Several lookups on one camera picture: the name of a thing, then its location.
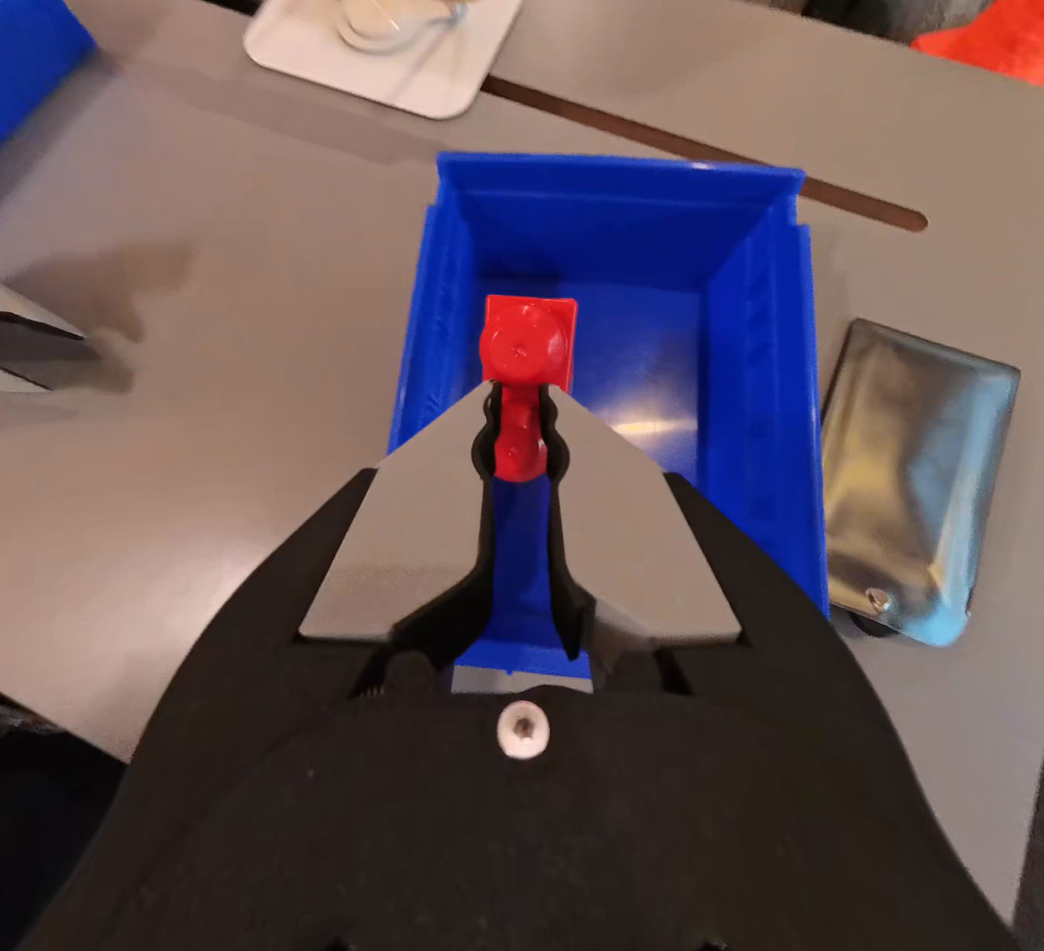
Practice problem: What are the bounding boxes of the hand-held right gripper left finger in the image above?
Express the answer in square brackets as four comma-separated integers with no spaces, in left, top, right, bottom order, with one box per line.
[299,380,500,660]

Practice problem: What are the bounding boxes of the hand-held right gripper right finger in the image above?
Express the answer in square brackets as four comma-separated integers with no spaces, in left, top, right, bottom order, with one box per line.
[538,382,743,662]

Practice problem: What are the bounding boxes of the red two-stud block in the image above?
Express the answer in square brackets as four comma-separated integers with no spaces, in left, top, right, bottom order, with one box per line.
[480,297,579,483]

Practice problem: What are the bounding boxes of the blue plastic bin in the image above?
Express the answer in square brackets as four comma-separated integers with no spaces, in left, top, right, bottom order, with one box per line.
[0,0,99,145]
[387,152,831,679]

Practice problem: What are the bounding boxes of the silver foil pouch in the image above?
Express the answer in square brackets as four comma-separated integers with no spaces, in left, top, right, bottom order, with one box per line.
[819,319,1021,649]

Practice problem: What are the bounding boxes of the person's legs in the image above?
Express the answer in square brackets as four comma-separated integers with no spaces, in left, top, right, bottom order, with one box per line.
[0,694,132,951]

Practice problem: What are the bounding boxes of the white document stand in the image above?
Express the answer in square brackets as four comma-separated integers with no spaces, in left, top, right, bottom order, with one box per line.
[106,0,523,120]

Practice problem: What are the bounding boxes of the red flat object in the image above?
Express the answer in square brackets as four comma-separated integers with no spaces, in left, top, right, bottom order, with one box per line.
[909,0,1044,86]

